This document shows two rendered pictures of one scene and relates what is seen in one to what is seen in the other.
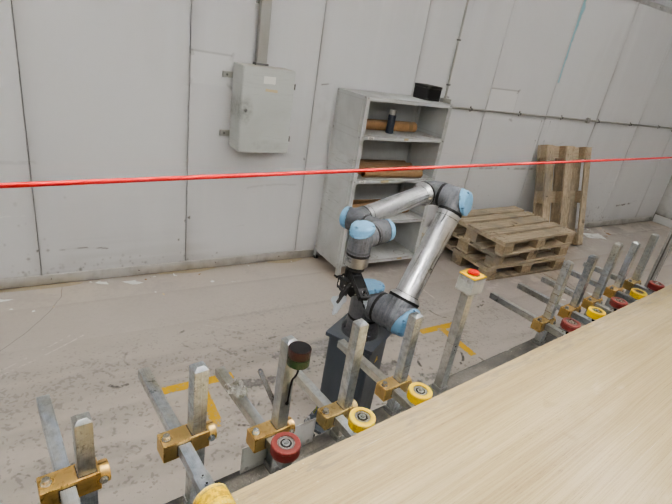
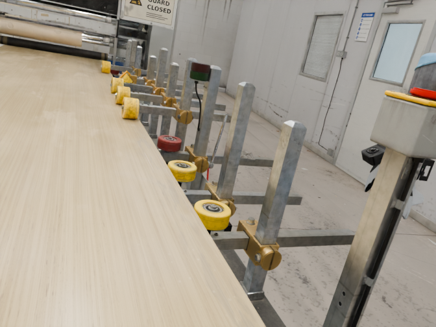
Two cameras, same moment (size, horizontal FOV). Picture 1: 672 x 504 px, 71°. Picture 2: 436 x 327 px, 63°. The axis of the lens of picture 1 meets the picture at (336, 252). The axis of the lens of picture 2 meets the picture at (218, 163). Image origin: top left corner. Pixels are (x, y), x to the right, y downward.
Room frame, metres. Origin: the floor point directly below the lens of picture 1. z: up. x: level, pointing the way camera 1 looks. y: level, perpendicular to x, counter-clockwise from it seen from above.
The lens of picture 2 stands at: (1.45, -1.02, 1.24)
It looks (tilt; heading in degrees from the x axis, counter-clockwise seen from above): 18 degrees down; 107
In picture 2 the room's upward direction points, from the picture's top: 12 degrees clockwise
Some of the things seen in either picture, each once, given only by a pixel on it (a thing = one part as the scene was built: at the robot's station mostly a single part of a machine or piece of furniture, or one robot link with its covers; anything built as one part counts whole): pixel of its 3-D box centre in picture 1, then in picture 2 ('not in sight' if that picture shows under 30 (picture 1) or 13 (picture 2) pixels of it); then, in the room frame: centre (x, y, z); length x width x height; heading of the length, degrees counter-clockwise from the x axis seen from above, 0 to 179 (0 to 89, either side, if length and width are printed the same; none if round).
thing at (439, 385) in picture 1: (453, 342); (355, 289); (1.55, -0.50, 0.93); 0.05 x 0.05 x 0.45; 41
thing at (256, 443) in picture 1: (271, 433); (194, 159); (1.03, 0.10, 0.85); 0.14 x 0.06 x 0.05; 131
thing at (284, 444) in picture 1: (284, 456); (167, 153); (0.95, 0.05, 0.85); 0.08 x 0.08 x 0.11
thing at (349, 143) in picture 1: (379, 185); not in sight; (4.19, -0.29, 0.78); 0.90 x 0.45 x 1.55; 124
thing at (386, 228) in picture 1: (377, 231); not in sight; (1.73, -0.15, 1.25); 0.12 x 0.12 x 0.09; 51
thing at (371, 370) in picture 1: (376, 375); (281, 239); (1.41, -0.22, 0.82); 0.44 x 0.03 x 0.04; 41
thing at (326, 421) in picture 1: (337, 412); (218, 200); (1.20, -0.09, 0.81); 0.14 x 0.06 x 0.05; 131
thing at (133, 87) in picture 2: not in sight; (164, 91); (0.57, 0.71, 0.95); 0.50 x 0.04 x 0.04; 41
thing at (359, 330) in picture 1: (348, 384); (229, 169); (1.21, -0.11, 0.92); 0.04 x 0.04 x 0.48; 41
